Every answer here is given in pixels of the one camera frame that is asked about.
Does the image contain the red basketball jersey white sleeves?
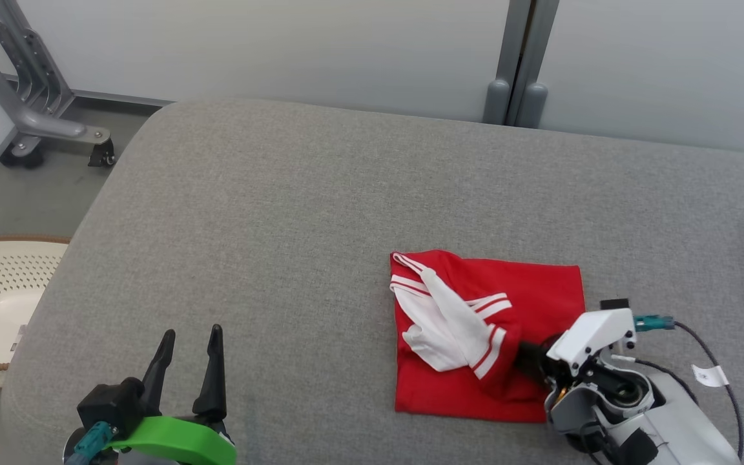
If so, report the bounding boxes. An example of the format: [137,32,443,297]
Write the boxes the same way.
[389,250,586,424]

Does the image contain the grey partition post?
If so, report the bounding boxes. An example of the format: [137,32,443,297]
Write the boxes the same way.
[515,0,560,129]
[483,0,533,125]

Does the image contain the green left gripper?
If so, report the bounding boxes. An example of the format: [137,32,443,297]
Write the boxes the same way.
[106,324,237,465]

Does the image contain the grey metal wheeled stand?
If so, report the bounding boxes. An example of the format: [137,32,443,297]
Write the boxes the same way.
[0,0,118,170]

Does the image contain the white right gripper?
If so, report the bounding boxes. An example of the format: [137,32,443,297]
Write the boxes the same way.
[515,309,637,388]

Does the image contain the right black cable teal plug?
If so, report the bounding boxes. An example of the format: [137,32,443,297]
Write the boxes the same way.
[634,315,744,459]

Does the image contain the white cable label tag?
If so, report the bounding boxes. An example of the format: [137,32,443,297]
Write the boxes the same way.
[692,365,730,388]

